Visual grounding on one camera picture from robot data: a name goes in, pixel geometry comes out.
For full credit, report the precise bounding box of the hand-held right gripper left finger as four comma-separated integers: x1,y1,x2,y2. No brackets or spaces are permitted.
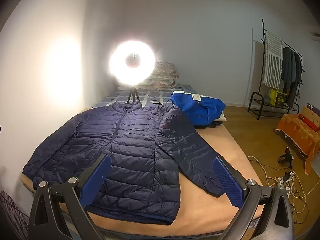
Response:
28,154,112,240

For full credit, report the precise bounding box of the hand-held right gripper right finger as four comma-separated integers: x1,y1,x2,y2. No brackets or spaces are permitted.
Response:
212,156,294,240

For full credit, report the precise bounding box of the navy puffer jacket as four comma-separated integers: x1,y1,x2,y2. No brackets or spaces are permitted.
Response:
22,101,227,225

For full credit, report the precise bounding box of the black metal clothes rack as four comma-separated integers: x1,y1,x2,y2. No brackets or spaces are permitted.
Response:
247,19,305,119

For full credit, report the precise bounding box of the tan blanket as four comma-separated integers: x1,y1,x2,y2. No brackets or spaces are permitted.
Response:
20,107,263,240

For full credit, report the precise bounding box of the white power strip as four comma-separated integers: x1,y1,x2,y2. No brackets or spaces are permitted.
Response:
276,171,294,192

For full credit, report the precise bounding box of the black hair dryer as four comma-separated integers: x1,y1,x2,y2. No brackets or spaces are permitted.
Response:
278,147,293,168

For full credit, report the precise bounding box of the bright blue jacket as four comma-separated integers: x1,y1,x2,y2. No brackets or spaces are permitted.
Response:
171,91,227,127

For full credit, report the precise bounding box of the orange covered seat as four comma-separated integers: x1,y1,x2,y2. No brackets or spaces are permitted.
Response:
275,114,320,175

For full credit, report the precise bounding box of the dark ribbed object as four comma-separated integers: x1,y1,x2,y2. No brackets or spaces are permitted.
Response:
0,189,29,240

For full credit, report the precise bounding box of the black tripod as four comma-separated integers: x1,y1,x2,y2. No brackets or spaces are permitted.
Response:
126,85,140,104

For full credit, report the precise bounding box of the yellow crate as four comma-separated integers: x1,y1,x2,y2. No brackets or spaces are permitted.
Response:
270,89,287,108

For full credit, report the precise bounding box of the blue checked bedsheet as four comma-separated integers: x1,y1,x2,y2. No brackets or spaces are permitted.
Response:
94,84,200,110

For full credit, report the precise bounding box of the folded floral quilt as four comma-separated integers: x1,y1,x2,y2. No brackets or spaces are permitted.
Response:
144,62,180,89

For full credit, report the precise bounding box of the black hanging coat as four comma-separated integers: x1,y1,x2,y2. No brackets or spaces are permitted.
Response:
287,51,303,107

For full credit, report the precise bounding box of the striped towel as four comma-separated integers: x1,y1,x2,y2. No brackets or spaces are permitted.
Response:
261,29,284,88

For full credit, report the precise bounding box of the dark grey hanging coat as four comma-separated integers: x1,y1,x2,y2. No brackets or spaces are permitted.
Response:
280,46,297,90

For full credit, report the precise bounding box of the power strip with cables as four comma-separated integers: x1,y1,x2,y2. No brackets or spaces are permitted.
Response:
246,155,310,224

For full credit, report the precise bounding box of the ring light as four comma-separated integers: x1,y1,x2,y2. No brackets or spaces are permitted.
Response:
109,40,157,87

